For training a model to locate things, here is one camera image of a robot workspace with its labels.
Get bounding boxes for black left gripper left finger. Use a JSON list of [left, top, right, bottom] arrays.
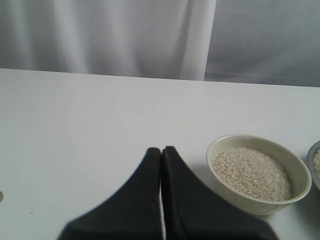
[[58, 147, 163, 240]]

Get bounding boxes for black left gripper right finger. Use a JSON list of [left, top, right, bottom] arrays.
[[161, 146, 278, 240]]

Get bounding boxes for white rice grains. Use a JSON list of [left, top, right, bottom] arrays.
[[212, 147, 293, 202]]

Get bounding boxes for white ceramic bowl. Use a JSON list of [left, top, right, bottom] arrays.
[[206, 134, 312, 215]]

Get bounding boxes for rice in steel tray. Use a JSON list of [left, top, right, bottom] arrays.
[[313, 148, 320, 179]]

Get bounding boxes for round steel tray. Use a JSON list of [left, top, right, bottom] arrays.
[[306, 141, 320, 190]]

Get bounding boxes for white backdrop curtain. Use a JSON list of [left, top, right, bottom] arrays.
[[0, 0, 320, 87]]

